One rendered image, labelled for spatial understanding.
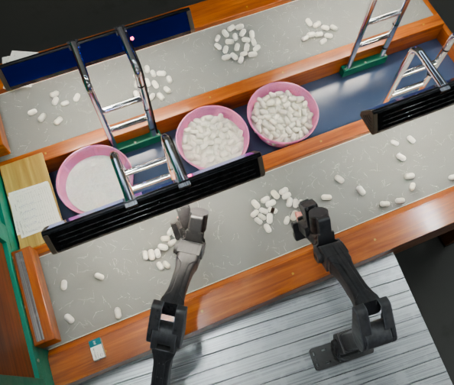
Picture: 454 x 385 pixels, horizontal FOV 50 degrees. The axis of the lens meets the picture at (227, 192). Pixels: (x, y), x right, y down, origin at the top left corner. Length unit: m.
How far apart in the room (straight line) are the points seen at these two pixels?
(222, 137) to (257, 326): 0.68
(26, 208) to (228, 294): 0.73
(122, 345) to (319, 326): 0.63
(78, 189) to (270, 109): 0.76
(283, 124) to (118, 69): 0.68
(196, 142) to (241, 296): 0.59
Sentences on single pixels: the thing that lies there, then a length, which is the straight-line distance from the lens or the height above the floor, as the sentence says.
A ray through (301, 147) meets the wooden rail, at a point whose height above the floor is 0.77.
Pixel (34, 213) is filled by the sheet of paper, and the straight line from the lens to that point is 1.75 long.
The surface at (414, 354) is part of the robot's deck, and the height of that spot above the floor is 0.67.
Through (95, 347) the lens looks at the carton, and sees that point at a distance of 1.58.
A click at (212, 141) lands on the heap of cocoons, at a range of 1.79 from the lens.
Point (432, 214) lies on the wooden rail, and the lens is 1.79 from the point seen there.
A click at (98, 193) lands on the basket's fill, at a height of 0.73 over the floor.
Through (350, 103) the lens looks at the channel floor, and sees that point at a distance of 2.02.
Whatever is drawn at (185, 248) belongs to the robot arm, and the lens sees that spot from 1.41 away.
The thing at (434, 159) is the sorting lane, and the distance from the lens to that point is 1.92.
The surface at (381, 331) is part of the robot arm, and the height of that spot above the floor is 1.08.
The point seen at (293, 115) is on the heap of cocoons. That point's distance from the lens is 1.88.
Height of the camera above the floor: 2.31
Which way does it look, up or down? 67 degrees down
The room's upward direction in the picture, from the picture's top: 1 degrees clockwise
